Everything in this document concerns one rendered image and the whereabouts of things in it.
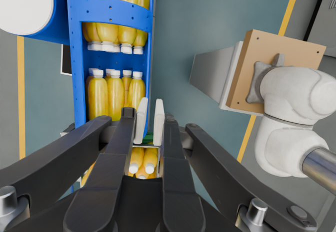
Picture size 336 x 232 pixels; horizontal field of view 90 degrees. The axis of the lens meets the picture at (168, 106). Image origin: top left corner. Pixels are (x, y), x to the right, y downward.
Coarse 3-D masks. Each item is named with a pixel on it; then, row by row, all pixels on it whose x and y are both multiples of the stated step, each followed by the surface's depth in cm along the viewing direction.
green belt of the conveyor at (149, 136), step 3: (147, 132) 98; (150, 132) 98; (147, 135) 95; (150, 135) 95; (144, 138) 94; (147, 138) 95; (150, 138) 95; (144, 141) 95; (147, 141) 95; (150, 141) 95; (156, 165) 99
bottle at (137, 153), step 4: (132, 148) 88; (136, 148) 87; (140, 148) 88; (144, 148) 93; (132, 152) 83; (136, 152) 83; (140, 152) 85; (132, 156) 80; (136, 156) 80; (140, 156) 81; (132, 160) 78; (136, 160) 78; (140, 160) 80; (136, 164) 77; (140, 164) 79
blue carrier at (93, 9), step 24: (72, 0) 49; (96, 0) 47; (120, 0) 48; (72, 24) 51; (120, 24) 50; (144, 24) 55; (72, 48) 54; (120, 48) 76; (144, 48) 71; (72, 72) 57; (120, 72) 79; (144, 72) 73
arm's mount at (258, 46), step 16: (256, 32) 68; (256, 48) 70; (272, 48) 70; (288, 48) 71; (304, 48) 71; (320, 48) 71; (240, 64) 73; (288, 64) 72; (304, 64) 73; (240, 80) 73; (240, 96) 75; (256, 112) 77
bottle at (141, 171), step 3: (141, 165) 83; (138, 168) 82; (141, 168) 81; (144, 168) 82; (138, 171) 80; (141, 171) 80; (144, 171) 80; (135, 174) 81; (138, 174) 80; (141, 174) 79; (144, 174) 80; (147, 174) 81; (144, 177) 79; (147, 177) 81
